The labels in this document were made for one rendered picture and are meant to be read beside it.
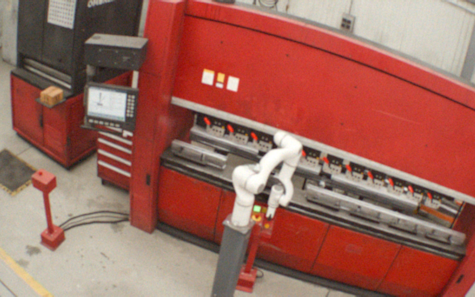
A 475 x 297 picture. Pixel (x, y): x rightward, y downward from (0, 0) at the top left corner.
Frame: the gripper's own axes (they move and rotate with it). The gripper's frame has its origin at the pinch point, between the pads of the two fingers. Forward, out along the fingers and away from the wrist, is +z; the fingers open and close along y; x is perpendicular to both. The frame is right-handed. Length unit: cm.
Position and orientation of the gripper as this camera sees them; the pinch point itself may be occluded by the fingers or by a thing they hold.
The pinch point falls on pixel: (269, 218)
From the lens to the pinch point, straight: 370.7
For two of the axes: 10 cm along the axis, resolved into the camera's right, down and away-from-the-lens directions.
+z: -1.5, 8.0, 5.8
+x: 9.7, 2.4, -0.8
